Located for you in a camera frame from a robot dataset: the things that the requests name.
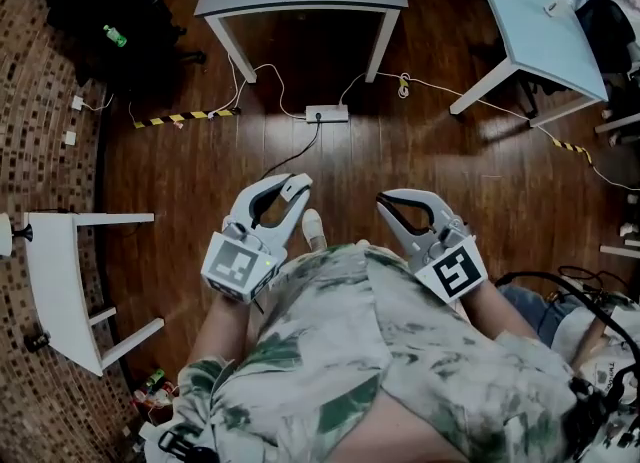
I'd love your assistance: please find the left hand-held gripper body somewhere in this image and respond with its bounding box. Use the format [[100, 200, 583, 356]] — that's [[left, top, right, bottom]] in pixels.
[[201, 218, 289, 305]]

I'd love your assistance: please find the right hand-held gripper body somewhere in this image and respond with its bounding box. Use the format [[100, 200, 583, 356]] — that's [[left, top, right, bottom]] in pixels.
[[415, 219, 489, 305]]

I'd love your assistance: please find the grey power strip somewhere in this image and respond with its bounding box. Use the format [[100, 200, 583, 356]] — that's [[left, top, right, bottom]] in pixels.
[[305, 104, 350, 124]]

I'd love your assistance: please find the person's left forearm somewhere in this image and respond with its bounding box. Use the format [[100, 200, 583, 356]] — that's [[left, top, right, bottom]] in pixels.
[[191, 292, 261, 370]]

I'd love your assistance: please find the person's right forearm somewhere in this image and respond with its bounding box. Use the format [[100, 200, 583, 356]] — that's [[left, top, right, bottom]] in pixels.
[[457, 283, 544, 345]]

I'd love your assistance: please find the person's white shoe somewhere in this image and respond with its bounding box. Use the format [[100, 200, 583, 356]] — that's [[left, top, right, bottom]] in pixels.
[[301, 208, 327, 252]]

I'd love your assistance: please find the long yellow black striped tape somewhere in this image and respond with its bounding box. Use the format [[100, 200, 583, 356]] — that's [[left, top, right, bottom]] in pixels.
[[133, 107, 242, 129]]

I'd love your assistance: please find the green white patterned shirt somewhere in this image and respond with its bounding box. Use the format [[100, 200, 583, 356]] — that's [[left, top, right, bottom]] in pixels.
[[144, 243, 601, 463]]

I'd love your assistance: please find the short yellow black striped tape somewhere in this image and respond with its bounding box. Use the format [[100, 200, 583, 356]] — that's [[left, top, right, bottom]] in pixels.
[[551, 137, 595, 163]]

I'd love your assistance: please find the small bottles and clutter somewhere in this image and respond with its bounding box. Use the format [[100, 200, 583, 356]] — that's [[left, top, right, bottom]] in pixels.
[[130, 367, 180, 413]]

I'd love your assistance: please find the small white table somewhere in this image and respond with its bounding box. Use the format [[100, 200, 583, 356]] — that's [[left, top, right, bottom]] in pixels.
[[23, 211, 166, 378]]

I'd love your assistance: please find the light blue table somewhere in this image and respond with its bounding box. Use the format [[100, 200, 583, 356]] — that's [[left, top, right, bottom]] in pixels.
[[448, 0, 610, 128]]

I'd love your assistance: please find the green plastic bottle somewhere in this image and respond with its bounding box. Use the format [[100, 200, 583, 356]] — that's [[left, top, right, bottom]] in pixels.
[[102, 24, 128, 48]]

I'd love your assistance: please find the small black box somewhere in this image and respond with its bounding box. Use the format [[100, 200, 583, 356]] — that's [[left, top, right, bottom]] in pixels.
[[23, 332, 52, 353]]

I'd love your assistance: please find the black bag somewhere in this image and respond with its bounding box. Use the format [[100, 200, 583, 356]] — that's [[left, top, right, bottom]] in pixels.
[[44, 0, 207, 88]]

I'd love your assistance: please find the black chair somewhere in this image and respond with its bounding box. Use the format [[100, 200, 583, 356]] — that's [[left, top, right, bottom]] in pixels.
[[574, 0, 640, 80]]

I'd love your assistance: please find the black power cable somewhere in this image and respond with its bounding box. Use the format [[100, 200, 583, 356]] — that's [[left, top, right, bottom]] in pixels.
[[263, 111, 324, 180]]

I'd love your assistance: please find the long white floor cable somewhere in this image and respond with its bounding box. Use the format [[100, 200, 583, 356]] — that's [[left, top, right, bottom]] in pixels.
[[374, 71, 640, 193]]

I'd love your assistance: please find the bundle of black cables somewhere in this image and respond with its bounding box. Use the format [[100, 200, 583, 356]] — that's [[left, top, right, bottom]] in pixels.
[[493, 264, 640, 337]]

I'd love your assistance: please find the white looped floor cable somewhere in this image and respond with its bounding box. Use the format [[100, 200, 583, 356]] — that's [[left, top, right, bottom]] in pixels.
[[207, 52, 308, 121]]

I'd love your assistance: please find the black harness strap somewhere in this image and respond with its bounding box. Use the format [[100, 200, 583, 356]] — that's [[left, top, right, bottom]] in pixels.
[[156, 427, 222, 463], [568, 364, 640, 463]]

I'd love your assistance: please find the white wall plug with cable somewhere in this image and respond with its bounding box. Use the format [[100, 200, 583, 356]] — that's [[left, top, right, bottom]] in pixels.
[[70, 92, 115, 113]]

